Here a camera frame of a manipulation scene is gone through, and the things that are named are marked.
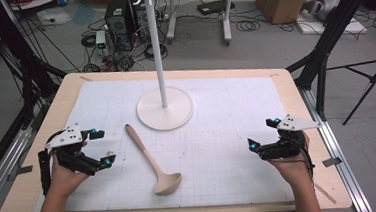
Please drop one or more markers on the black metal frame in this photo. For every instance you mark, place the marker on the black metal frame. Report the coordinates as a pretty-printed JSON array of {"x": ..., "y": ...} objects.
[
  {"x": 334, "y": 29},
  {"x": 26, "y": 73}
]

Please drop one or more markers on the white hook rack stand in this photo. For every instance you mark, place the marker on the white hook rack stand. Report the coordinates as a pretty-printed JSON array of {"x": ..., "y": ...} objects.
[{"x": 162, "y": 71}]

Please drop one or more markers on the person's right hand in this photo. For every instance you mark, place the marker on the person's right hand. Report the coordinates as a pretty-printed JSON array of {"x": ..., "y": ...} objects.
[{"x": 295, "y": 170}]

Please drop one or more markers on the beige ladle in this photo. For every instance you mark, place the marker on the beige ladle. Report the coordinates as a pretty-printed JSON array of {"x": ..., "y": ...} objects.
[{"x": 145, "y": 152}]

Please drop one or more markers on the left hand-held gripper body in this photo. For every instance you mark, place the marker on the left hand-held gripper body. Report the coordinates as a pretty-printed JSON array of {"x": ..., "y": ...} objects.
[{"x": 65, "y": 137}]

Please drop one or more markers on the small grey power box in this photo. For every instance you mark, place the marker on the small grey power box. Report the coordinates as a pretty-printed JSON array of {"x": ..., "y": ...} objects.
[{"x": 100, "y": 39}]

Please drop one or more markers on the grey rounded appliance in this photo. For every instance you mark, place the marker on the grey rounded appliance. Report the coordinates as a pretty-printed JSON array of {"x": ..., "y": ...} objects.
[{"x": 324, "y": 4}]

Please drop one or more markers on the black computer tower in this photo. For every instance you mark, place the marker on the black computer tower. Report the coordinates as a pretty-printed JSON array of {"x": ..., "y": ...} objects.
[{"x": 120, "y": 22}]

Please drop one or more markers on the white flat board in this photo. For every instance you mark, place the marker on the white flat board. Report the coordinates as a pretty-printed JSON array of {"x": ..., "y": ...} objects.
[{"x": 334, "y": 27}]

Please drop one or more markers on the white grid mat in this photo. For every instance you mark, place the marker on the white grid mat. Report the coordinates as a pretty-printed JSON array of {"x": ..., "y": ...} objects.
[{"x": 227, "y": 116}]

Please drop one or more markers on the flat black device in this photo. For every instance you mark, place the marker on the flat black device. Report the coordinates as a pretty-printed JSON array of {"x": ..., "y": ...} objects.
[{"x": 215, "y": 6}]

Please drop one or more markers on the grey metal bracket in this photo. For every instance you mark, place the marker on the grey metal bracket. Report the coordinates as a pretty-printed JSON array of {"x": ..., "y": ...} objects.
[
  {"x": 21, "y": 171},
  {"x": 332, "y": 162}
]

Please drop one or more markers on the white metal stand leg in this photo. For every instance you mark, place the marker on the white metal stand leg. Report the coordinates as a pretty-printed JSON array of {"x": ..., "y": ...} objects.
[
  {"x": 171, "y": 23},
  {"x": 227, "y": 16}
]

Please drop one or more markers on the aluminium rail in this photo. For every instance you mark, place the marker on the aluminium rail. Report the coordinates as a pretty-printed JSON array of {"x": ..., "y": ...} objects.
[
  {"x": 3, "y": 172},
  {"x": 343, "y": 162}
]

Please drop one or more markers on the person's left hand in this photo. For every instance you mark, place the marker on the person's left hand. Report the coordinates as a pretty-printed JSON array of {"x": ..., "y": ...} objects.
[{"x": 64, "y": 180}]

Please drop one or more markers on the thin wooden stick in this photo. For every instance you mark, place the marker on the thin wooden stick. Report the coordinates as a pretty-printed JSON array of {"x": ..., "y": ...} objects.
[{"x": 325, "y": 194}]

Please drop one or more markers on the black tripod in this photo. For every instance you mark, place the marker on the black tripod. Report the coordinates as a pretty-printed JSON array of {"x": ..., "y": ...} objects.
[{"x": 371, "y": 79}]

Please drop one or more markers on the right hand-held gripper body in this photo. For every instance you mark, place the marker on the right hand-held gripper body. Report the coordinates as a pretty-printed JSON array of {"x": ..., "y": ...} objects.
[{"x": 290, "y": 142}]

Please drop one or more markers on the brown tape strip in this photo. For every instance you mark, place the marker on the brown tape strip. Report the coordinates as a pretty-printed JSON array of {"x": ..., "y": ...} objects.
[{"x": 86, "y": 78}]

